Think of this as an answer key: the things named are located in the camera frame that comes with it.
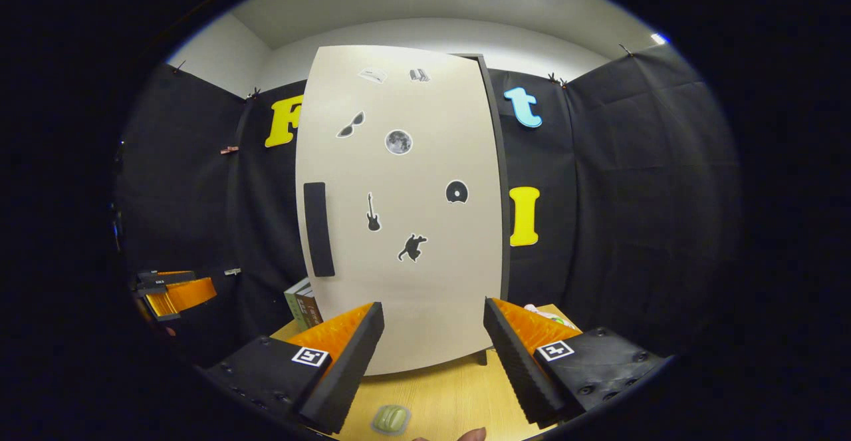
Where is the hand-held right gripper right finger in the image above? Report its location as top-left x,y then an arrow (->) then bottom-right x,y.
483,297 -> 668,428

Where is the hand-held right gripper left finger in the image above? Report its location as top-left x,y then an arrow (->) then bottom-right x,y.
201,302 -> 386,435

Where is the beige cabinet door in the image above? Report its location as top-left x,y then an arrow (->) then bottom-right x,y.
295,45 -> 504,376

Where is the black door handle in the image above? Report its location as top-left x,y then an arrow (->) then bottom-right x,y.
303,182 -> 336,277

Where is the dark grey cabinet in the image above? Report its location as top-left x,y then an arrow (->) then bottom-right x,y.
459,53 -> 511,367

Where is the green plush toy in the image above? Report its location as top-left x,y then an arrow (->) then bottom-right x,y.
524,303 -> 576,329

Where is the green book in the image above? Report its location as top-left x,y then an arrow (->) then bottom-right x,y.
284,279 -> 308,331

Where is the black backdrop cloth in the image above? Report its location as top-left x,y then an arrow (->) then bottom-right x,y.
114,42 -> 742,368

